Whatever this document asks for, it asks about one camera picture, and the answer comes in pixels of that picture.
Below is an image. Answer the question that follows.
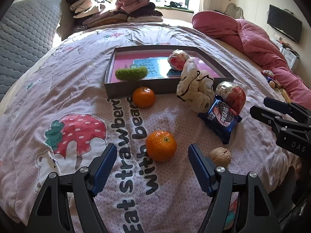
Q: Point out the blue cookie packet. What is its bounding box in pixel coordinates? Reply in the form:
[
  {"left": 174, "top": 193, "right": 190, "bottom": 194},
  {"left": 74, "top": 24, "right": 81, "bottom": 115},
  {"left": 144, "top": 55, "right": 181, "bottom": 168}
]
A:
[{"left": 197, "top": 95, "right": 243, "bottom": 145}]

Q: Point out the pile of folded clothes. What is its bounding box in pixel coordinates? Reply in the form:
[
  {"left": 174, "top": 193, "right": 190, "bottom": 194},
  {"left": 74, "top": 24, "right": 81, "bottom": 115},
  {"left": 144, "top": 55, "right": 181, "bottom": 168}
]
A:
[{"left": 66, "top": 0, "right": 164, "bottom": 28}]

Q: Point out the plastic-wrapped red apple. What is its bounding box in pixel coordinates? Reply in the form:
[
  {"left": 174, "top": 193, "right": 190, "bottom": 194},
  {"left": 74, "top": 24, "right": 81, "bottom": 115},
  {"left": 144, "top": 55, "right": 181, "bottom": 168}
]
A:
[
  {"left": 216, "top": 81, "right": 246, "bottom": 116},
  {"left": 168, "top": 50, "right": 190, "bottom": 71}
]

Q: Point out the grey quilted headboard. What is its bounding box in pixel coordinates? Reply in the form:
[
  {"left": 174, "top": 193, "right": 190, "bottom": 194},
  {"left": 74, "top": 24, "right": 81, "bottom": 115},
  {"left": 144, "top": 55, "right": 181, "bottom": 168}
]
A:
[{"left": 0, "top": 0, "right": 62, "bottom": 103}]

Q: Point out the white drawstring cloth bag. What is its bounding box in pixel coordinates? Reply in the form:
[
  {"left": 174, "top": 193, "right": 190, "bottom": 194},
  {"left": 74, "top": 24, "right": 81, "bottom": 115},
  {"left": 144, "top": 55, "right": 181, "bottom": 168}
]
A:
[{"left": 176, "top": 59, "right": 216, "bottom": 113}]

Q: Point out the black flat television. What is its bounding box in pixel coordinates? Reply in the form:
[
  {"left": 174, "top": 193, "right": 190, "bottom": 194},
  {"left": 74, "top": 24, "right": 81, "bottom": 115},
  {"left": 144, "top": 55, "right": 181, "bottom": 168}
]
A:
[{"left": 266, "top": 4, "right": 303, "bottom": 44}]

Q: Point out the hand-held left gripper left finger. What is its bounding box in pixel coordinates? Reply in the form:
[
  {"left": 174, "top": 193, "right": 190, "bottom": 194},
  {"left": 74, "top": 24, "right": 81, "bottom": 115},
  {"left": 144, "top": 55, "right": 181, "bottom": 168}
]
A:
[{"left": 29, "top": 143, "right": 118, "bottom": 233}]

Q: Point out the brown walnut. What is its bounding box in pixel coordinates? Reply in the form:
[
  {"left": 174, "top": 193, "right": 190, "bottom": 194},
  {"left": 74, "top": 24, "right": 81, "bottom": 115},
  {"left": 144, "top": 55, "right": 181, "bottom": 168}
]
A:
[{"left": 210, "top": 147, "right": 232, "bottom": 168}]

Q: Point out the strawberry printed bed sheet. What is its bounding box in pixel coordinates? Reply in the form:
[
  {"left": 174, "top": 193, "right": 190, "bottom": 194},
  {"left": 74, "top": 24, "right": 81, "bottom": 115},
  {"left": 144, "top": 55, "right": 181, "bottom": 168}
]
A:
[{"left": 0, "top": 21, "right": 302, "bottom": 233}]

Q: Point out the white low cabinet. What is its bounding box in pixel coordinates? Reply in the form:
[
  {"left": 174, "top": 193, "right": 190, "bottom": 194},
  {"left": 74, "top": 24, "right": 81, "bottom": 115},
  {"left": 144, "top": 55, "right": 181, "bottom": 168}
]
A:
[{"left": 274, "top": 38, "right": 301, "bottom": 69}]

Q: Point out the dark cloth heap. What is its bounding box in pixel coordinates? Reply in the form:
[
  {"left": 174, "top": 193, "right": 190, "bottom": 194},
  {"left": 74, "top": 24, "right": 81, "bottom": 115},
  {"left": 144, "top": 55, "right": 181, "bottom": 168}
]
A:
[{"left": 169, "top": 1, "right": 189, "bottom": 9}]

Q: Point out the small colourful toy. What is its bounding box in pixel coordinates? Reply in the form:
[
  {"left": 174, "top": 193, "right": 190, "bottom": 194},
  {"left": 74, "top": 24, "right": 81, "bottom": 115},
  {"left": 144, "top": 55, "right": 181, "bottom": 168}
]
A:
[{"left": 261, "top": 69, "right": 282, "bottom": 89}]

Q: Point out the orange mandarin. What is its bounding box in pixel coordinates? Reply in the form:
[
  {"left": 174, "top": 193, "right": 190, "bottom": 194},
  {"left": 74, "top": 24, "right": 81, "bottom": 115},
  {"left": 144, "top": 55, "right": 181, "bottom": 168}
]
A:
[
  {"left": 145, "top": 130, "right": 177, "bottom": 163},
  {"left": 132, "top": 87, "right": 156, "bottom": 109}
]

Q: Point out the green knitted scrubber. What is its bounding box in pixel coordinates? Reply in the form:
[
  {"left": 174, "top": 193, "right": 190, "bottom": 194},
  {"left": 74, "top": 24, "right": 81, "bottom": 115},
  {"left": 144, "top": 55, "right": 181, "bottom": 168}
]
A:
[{"left": 115, "top": 66, "right": 148, "bottom": 81}]

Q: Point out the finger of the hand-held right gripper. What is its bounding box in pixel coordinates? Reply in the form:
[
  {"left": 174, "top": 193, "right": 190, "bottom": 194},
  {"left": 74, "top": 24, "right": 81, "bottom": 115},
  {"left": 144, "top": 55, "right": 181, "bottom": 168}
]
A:
[
  {"left": 249, "top": 105, "right": 311, "bottom": 133},
  {"left": 263, "top": 97, "right": 311, "bottom": 122}
]

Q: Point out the pink quilted blanket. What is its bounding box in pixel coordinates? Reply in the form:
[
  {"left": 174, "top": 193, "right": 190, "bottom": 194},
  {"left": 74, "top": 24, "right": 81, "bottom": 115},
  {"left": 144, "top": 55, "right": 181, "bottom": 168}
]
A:
[{"left": 191, "top": 11, "right": 308, "bottom": 108}]

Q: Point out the shallow grey box pink inside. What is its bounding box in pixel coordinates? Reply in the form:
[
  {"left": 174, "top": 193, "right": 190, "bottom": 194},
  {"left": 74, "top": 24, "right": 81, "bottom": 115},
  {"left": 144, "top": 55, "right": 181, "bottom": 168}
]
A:
[{"left": 104, "top": 45, "right": 235, "bottom": 100}]

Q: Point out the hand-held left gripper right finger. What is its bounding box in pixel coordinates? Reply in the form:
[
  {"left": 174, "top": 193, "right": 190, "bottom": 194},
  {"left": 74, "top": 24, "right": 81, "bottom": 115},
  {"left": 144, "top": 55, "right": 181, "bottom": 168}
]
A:
[{"left": 188, "top": 144, "right": 282, "bottom": 233}]

